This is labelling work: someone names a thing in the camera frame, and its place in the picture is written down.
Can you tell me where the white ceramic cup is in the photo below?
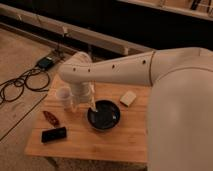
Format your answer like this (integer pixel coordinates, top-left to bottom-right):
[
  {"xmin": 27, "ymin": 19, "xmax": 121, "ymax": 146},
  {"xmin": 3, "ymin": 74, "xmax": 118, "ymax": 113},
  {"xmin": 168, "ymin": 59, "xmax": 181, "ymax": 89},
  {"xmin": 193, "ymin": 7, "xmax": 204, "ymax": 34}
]
[{"xmin": 56, "ymin": 87, "xmax": 72, "ymax": 109}]

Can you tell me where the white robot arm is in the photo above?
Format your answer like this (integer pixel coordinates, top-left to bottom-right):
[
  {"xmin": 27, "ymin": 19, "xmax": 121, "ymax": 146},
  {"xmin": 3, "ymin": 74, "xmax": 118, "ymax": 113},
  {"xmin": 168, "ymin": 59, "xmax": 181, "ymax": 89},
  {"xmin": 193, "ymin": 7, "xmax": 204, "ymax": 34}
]
[{"xmin": 59, "ymin": 47, "xmax": 213, "ymax": 171}]

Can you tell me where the black power adapter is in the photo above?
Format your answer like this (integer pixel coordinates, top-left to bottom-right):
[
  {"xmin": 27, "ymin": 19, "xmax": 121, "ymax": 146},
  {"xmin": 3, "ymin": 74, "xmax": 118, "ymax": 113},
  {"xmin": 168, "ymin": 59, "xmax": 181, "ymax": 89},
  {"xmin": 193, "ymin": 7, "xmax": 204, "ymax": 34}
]
[{"xmin": 36, "ymin": 57, "xmax": 54, "ymax": 70}]

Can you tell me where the long wooden rail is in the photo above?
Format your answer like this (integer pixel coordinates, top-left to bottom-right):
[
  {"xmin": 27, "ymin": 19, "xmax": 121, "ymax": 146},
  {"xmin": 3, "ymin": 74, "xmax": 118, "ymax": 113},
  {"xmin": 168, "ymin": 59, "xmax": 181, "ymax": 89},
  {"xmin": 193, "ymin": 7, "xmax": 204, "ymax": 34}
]
[{"xmin": 0, "ymin": 3, "xmax": 152, "ymax": 55}]

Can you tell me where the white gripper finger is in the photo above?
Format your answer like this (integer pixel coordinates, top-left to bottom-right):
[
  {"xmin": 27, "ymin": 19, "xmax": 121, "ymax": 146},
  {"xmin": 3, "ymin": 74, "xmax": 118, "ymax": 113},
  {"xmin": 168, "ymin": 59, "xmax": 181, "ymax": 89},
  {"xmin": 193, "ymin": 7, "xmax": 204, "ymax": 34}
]
[
  {"xmin": 71, "ymin": 99, "xmax": 79, "ymax": 112},
  {"xmin": 89, "ymin": 99, "xmax": 98, "ymax": 112}
]

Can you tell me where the beige sponge block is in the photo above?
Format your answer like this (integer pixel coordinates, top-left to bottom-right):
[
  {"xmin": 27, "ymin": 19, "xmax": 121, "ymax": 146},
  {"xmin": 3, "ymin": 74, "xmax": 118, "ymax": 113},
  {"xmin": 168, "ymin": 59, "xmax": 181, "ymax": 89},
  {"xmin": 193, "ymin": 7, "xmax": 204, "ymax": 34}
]
[{"xmin": 120, "ymin": 91, "xmax": 136, "ymax": 107}]

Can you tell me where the dark ceramic bowl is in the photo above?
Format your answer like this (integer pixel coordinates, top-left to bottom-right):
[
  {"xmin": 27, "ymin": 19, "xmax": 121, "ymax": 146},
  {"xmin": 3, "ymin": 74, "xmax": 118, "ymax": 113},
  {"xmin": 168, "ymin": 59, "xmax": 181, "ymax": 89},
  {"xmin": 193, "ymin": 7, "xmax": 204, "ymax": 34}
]
[{"xmin": 87, "ymin": 100, "xmax": 120, "ymax": 130}]

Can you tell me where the wooden table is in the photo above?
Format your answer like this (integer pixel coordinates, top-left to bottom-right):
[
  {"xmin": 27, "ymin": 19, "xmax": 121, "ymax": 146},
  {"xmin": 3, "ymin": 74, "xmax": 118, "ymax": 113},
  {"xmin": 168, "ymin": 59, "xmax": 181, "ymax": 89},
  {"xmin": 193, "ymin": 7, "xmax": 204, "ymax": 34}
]
[{"xmin": 25, "ymin": 77, "xmax": 150, "ymax": 163}]

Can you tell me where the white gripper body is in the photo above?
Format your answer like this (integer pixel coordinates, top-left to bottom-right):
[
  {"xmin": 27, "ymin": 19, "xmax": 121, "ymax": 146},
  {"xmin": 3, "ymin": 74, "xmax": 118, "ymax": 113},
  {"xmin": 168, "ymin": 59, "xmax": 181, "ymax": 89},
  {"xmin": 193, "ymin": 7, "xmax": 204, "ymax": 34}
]
[{"xmin": 70, "ymin": 82, "xmax": 95, "ymax": 103}]

